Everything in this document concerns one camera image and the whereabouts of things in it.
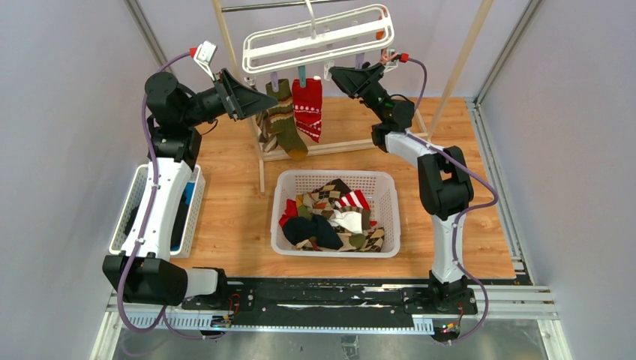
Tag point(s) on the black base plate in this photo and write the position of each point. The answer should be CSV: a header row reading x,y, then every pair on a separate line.
x,y
345,302

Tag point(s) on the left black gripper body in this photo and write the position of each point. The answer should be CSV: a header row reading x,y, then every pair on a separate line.
x,y
233,104

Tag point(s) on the red christmas sock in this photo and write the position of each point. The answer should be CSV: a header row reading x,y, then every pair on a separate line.
x,y
307,102

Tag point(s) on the dark clothes in left basket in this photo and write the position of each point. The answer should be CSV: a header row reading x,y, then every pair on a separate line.
x,y
180,218

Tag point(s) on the wooden clothes rack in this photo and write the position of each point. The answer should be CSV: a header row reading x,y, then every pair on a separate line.
x,y
356,145

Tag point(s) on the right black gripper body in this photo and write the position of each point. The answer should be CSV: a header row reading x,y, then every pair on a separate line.
x,y
369,88

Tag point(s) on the white centre laundry basket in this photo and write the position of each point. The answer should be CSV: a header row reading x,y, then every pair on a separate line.
x,y
377,187

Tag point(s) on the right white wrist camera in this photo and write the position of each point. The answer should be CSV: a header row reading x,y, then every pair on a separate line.
x,y
389,58

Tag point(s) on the white hanger clip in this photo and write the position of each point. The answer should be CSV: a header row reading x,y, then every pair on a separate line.
x,y
328,65
250,81

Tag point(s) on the olive green striped sock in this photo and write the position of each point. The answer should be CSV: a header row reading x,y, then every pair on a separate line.
x,y
282,120

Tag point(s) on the white laundry basket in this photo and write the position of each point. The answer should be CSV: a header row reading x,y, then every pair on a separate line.
x,y
377,187
134,196

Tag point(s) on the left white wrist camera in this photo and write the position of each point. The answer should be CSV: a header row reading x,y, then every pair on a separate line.
x,y
204,55

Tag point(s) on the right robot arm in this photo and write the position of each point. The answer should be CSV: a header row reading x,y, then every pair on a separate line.
x,y
445,189

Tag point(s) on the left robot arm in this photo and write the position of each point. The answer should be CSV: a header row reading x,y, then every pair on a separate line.
x,y
142,272

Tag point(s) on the white left laundry basket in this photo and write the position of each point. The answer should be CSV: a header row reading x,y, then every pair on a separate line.
x,y
134,196

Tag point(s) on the brown striped sock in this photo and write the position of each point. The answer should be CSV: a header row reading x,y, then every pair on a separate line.
x,y
267,140

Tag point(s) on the purple hanger clip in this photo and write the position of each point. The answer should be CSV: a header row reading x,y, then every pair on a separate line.
x,y
359,60
274,81

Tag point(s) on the white plastic clip hanger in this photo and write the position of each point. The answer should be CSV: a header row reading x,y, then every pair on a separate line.
x,y
317,39

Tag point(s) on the teal hanger clip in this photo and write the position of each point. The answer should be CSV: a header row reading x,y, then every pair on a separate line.
x,y
302,79

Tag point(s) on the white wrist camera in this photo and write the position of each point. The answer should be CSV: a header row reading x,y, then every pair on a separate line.
x,y
204,55
389,58

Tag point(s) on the pile of colourful socks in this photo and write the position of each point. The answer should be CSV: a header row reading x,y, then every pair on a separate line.
x,y
332,217

